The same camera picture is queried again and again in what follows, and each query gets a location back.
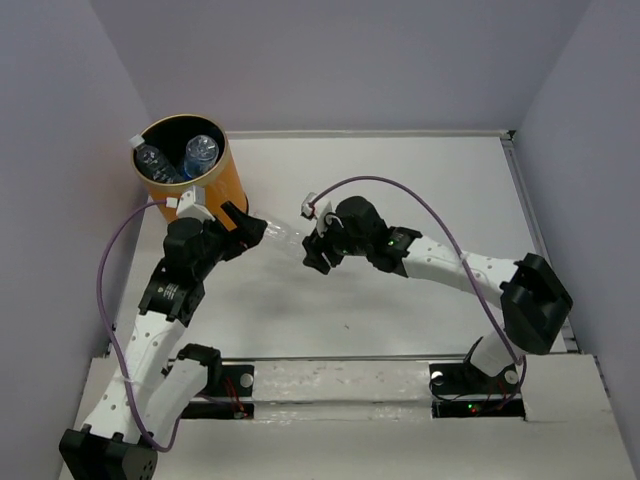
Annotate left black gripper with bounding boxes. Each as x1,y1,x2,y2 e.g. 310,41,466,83
193,201,266,279

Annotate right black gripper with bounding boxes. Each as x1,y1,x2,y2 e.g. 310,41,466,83
302,212,369,276

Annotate clear bottle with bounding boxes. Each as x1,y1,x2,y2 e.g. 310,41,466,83
260,220,306,264
129,135,183,184

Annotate blue label plastic bottle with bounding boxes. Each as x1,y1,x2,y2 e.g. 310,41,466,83
183,135,219,179

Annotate clear bottle front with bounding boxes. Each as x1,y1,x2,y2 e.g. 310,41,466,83
129,135,183,184

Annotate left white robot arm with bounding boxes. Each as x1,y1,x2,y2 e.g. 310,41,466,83
59,200,267,479

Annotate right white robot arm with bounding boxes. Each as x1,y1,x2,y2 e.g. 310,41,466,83
301,196,574,399

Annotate orange cylindrical bin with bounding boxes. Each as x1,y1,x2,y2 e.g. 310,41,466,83
134,114,249,229

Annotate white cardboard front panel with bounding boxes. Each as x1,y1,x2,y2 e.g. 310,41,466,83
83,354,634,479

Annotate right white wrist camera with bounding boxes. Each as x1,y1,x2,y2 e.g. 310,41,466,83
300,192,333,237

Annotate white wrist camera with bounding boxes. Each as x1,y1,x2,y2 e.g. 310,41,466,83
165,185,214,221
300,192,333,237

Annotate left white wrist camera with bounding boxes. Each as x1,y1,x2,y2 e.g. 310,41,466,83
165,185,214,221

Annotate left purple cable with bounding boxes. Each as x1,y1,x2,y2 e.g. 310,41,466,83
95,199,251,454

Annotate purple cable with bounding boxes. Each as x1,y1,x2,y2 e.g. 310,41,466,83
309,175,529,414
95,199,251,454

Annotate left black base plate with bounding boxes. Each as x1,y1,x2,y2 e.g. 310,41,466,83
181,363,255,420

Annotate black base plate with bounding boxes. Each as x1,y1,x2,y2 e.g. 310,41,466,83
181,363,255,420
429,362,526,419

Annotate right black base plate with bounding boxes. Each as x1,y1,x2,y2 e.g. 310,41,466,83
429,362,526,419

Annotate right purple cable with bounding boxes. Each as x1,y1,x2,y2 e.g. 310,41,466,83
309,175,529,414

